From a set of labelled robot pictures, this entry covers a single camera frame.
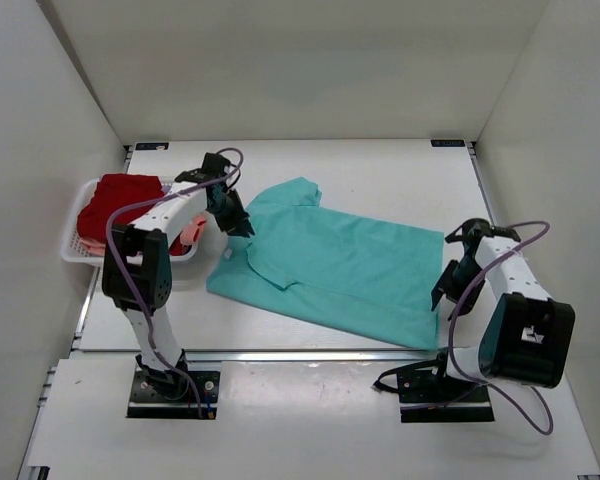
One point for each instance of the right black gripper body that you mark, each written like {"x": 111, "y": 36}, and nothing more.
{"x": 456, "y": 276}

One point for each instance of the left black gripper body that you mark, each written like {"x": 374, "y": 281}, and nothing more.
{"x": 230, "y": 212}

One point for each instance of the teal t shirt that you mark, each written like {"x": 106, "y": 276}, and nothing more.
{"x": 360, "y": 275}

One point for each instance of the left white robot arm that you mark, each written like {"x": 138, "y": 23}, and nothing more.
{"x": 137, "y": 272}

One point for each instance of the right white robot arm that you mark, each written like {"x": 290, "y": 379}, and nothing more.
{"x": 526, "y": 340}

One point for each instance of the red t shirt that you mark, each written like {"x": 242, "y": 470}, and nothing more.
{"x": 112, "y": 192}

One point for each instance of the white plastic laundry basket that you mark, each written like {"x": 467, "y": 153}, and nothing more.
{"x": 72, "y": 251}

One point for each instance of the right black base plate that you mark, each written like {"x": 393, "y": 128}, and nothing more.
{"x": 445, "y": 405}

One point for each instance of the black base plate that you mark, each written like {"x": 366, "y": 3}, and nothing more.
{"x": 445, "y": 405}
{"x": 146, "y": 402}

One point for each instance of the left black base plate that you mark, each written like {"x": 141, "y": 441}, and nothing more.
{"x": 146, "y": 402}

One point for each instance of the aluminium rail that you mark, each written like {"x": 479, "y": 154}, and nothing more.
{"x": 310, "y": 356}

